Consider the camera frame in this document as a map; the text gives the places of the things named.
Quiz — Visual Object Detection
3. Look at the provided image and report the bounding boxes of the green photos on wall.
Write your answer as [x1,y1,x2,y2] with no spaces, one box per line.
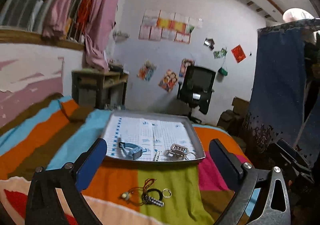
[213,48,227,59]

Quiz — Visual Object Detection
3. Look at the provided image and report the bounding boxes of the poster behind chair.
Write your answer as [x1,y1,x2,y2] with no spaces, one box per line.
[178,58,195,78]

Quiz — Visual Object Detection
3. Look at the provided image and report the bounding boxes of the grey metal tray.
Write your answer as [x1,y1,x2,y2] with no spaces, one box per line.
[102,111,206,164]

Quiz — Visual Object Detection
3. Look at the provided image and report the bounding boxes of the green small hanging bag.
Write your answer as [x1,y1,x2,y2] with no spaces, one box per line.
[218,58,228,77]

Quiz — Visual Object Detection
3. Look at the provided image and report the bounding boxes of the photo cluster on wall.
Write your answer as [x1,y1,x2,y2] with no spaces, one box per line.
[203,38,215,51]

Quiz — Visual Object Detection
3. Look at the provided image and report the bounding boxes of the pink curtain left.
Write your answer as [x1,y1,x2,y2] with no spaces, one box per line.
[42,0,72,39]

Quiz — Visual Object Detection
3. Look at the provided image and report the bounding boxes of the cartoon family poster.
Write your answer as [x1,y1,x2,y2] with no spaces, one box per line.
[158,70,178,92]

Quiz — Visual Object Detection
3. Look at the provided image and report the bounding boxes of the red braided string bracelet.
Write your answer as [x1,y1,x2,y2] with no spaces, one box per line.
[142,177,157,192]

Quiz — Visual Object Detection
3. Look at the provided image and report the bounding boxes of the blue patterned hanging cloth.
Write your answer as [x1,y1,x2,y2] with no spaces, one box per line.
[244,19,319,166]

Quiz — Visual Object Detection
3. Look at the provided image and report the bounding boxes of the barred window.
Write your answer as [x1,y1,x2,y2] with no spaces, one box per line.
[1,0,85,51]

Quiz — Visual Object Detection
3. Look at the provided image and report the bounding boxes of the certificates on wall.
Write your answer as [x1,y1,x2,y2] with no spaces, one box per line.
[138,9,203,44]

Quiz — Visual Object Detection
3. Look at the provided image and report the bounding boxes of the cartoon poster left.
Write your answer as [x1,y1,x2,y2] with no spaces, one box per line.
[137,60,157,82]

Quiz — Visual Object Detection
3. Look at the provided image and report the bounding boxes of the pink curtain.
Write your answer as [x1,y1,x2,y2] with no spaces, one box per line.
[85,0,118,71]
[42,0,72,39]

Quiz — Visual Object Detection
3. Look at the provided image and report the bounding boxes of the colourful striped bed blanket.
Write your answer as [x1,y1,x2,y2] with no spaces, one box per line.
[1,94,234,224]

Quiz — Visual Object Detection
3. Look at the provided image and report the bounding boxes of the white rhinestone hair clip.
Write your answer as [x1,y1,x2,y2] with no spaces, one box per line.
[153,149,161,162]

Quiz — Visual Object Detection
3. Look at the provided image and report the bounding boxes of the black office chair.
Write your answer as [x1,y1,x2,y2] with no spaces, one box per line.
[177,65,216,124]

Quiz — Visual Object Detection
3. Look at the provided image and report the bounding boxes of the dark wooden desk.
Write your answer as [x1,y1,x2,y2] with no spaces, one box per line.
[71,68,129,109]

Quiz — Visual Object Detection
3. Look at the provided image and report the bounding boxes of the pearl bead hair tie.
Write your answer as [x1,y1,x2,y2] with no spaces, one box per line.
[120,187,143,201]

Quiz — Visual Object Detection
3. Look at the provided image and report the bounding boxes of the blue hair claw clip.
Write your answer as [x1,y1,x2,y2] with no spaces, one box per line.
[117,137,144,161]

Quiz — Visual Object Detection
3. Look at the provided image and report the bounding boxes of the pink curtain right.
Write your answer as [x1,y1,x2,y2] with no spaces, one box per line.
[85,0,118,71]

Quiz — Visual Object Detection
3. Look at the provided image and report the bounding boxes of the red paper wall decoration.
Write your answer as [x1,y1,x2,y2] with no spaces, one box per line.
[231,45,246,63]

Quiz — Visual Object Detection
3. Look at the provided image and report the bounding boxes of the printed paper tray liner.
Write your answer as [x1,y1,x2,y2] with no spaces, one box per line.
[103,116,196,162]

